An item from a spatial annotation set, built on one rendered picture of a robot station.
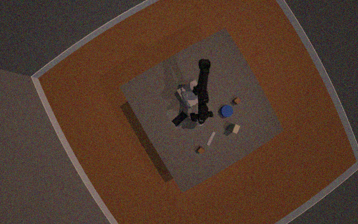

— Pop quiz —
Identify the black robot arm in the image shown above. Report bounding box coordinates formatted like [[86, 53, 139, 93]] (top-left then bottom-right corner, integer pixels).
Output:
[[192, 59, 211, 121]]

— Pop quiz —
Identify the blue disc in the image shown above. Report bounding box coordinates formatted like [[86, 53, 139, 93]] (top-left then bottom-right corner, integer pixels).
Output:
[[220, 105, 233, 117]]

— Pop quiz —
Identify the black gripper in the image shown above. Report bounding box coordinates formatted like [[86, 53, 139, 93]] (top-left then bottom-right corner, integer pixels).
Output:
[[190, 108, 213, 124]]

